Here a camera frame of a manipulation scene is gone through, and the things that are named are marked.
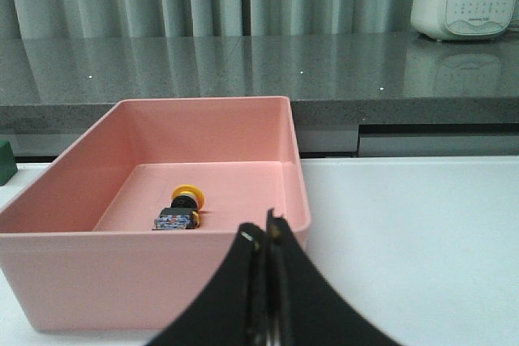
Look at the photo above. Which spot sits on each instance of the pink plastic bin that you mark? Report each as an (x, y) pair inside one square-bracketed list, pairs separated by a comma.
[(77, 244)]

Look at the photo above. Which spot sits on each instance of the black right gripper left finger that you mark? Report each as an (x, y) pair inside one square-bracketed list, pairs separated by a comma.
[(232, 308)]

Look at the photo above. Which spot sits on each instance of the yellow push button switch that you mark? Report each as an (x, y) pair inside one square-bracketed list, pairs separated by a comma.
[(183, 211)]

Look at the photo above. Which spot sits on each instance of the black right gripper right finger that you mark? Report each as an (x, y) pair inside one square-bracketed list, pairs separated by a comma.
[(307, 309)]

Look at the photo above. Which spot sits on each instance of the grey stone counter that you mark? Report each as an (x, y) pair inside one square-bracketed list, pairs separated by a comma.
[(364, 94)]

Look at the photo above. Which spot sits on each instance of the green cube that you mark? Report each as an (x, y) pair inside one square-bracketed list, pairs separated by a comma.
[(8, 167)]

